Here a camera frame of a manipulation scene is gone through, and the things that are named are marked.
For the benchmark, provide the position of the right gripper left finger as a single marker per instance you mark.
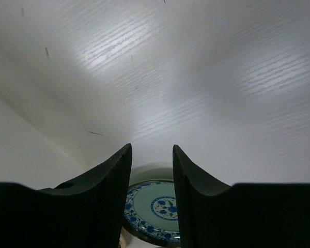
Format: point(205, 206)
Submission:
point(86, 211)

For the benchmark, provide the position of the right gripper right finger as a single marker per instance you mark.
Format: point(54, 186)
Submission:
point(214, 214)

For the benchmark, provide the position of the cream patterned plate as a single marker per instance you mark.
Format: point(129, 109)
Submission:
point(122, 242)

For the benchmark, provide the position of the blue patterned plate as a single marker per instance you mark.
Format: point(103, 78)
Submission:
point(151, 213)

